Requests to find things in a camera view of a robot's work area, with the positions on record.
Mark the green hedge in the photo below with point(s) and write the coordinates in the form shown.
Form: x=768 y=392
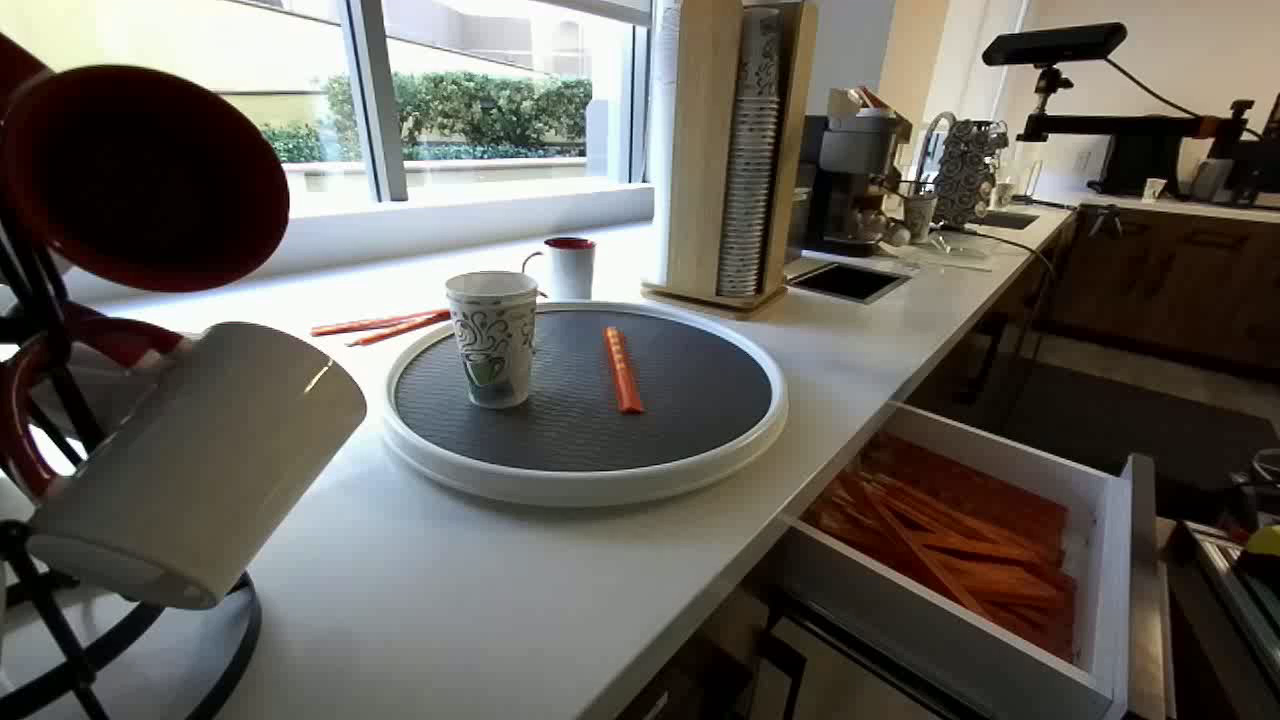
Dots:
x=480 y=113

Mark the black square counter inset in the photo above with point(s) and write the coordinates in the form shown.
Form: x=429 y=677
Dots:
x=844 y=281

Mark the tall white book box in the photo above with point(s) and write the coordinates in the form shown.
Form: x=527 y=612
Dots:
x=707 y=147

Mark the white window frame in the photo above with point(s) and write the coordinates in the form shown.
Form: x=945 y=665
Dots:
x=377 y=104

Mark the black flat drip tray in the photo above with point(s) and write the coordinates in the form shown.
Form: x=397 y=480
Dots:
x=1007 y=218

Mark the dark cabinet under counter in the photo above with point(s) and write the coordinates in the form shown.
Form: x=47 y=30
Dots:
x=812 y=683

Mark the grey metal cart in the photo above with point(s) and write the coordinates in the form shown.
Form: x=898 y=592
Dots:
x=1224 y=626

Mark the black coffee machine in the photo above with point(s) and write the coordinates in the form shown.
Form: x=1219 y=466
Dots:
x=853 y=174

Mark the white open drawer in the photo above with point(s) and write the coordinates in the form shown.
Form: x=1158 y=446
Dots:
x=963 y=641

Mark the dark equipment clutter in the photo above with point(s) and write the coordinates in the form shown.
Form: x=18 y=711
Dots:
x=1243 y=162

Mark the small grey cup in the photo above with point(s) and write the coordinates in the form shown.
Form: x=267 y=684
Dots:
x=916 y=212

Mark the black camera bar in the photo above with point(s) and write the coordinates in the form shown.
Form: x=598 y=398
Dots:
x=1055 y=47

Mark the orange packets heap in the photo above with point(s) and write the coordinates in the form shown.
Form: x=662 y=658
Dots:
x=963 y=533

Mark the round white tray grey mat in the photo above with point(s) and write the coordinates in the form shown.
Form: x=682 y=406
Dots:
x=572 y=446

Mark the white mug red inside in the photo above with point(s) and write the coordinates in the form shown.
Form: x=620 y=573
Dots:
x=569 y=271

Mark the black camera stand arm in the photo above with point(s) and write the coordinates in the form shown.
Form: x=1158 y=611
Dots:
x=1135 y=133

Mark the paper cup green print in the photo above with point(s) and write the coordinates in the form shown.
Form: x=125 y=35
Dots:
x=497 y=342

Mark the brown wooden cabinet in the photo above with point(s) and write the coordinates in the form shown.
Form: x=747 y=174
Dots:
x=1172 y=284

